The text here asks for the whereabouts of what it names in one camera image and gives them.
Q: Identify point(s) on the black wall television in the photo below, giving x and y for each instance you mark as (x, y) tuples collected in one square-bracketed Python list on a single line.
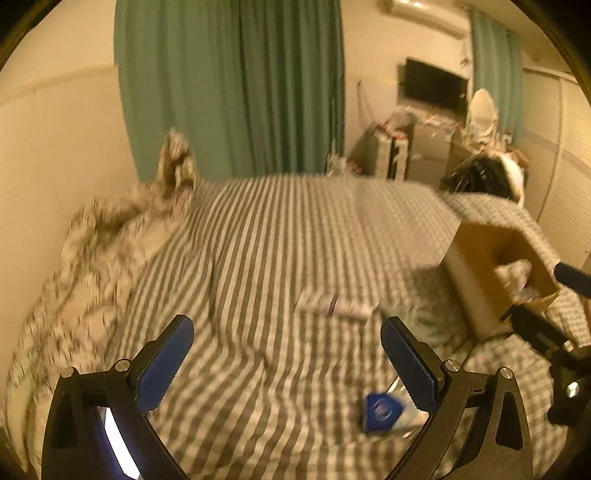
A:
[(436, 85)]

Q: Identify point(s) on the white storage unit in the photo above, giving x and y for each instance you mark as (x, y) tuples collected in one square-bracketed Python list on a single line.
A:
[(381, 154)]

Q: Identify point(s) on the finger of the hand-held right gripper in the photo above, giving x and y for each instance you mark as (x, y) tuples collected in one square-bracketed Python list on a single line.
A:
[(574, 278), (538, 325)]

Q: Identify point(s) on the white wardrobe doors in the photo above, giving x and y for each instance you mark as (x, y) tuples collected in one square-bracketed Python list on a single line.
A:
[(561, 152)]

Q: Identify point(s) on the crumpled white paper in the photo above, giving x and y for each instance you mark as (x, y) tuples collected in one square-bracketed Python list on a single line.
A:
[(513, 272)]

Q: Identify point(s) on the white cloth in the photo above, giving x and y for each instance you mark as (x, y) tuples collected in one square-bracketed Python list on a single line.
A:
[(516, 177)]

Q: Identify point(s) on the grey cabinet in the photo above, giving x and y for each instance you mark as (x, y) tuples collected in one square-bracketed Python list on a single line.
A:
[(431, 152)]

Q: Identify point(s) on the striped bed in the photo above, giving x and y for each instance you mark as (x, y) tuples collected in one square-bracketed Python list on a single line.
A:
[(295, 258)]

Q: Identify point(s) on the blue packet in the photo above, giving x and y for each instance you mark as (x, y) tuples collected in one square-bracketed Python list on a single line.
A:
[(381, 411)]

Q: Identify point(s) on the white tube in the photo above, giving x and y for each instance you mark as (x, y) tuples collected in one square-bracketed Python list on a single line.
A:
[(333, 307)]

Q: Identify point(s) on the white air conditioner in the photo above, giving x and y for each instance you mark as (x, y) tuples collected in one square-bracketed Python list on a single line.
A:
[(429, 14)]

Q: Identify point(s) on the narrow green curtain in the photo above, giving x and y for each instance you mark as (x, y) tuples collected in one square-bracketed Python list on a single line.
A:
[(496, 74)]

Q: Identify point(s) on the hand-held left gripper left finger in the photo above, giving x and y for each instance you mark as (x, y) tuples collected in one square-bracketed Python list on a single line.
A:
[(167, 364)]

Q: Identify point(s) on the white round mirror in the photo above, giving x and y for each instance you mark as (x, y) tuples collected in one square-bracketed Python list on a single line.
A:
[(481, 108)]

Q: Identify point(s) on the black bag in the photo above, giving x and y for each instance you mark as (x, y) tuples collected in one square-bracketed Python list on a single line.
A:
[(480, 173)]

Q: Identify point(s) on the brown cardboard box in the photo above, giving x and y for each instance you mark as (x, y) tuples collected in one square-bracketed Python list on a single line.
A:
[(489, 281)]

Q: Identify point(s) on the wide green curtain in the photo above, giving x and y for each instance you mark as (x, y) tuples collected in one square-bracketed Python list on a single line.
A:
[(231, 87)]

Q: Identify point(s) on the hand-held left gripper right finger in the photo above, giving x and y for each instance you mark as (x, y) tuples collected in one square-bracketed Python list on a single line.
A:
[(412, 369)]

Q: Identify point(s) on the patterned blanket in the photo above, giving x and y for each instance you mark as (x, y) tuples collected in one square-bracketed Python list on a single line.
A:
[(101, 258)]

